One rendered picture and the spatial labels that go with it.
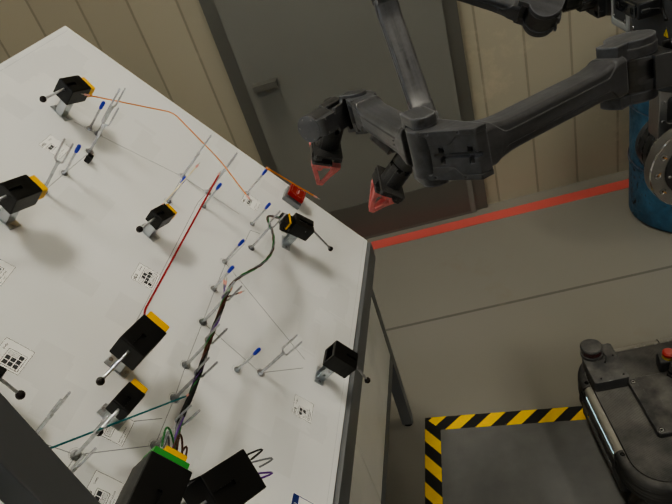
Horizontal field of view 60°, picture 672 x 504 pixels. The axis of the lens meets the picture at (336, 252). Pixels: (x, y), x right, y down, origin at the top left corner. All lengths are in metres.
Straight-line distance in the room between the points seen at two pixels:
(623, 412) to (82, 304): 1.60
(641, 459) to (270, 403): 1.16
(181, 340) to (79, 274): 0.22
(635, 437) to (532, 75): 1.87
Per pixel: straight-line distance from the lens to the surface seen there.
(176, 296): 1.24
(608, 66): 1.03
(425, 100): 1.40
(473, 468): 2.24
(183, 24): 3.04
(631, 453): 1.98
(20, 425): 0.50
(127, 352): 1.00
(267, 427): 1.19
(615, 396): 2.11
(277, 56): 2.96
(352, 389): 1.38
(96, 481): 1.00
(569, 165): 3.50
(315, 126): 1.21
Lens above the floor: 1.87
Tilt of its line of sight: 34 degrees down
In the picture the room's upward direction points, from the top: 19 degrees counter-clockwise
